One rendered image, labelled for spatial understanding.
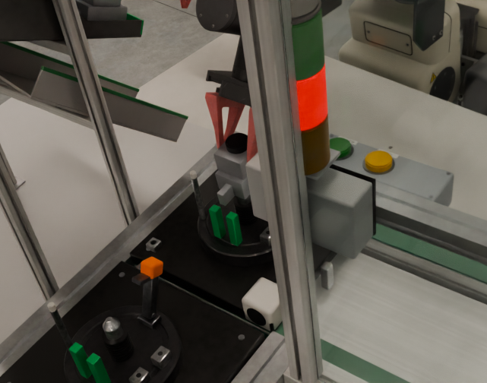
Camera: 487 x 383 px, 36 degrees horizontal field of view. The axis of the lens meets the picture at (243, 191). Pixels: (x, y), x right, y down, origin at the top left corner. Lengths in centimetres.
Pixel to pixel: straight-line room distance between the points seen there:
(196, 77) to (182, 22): 203
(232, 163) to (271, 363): 25
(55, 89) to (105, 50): 249
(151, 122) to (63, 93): 17
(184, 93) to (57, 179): 32
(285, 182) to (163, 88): 93
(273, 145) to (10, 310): 67
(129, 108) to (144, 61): 226
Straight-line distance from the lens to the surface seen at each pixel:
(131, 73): 328
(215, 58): 161
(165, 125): 115
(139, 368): 87
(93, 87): 99
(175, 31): 352
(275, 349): 91
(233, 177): 94
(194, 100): 149
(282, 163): 63
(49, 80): 100
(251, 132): 90
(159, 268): 88
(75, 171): 139
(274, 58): 56
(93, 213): 129
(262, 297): 92
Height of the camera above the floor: 169
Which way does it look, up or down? 42 degrees down
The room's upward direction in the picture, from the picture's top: 10 degrees counter-clockwise
